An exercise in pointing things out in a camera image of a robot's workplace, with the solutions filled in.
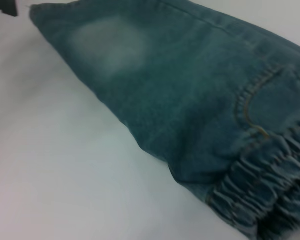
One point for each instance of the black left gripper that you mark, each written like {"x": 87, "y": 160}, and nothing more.
{"x": 8, "y": 6}

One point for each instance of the blue denim shorts with print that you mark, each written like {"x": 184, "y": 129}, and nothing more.
{"x": 177, "y": 87}

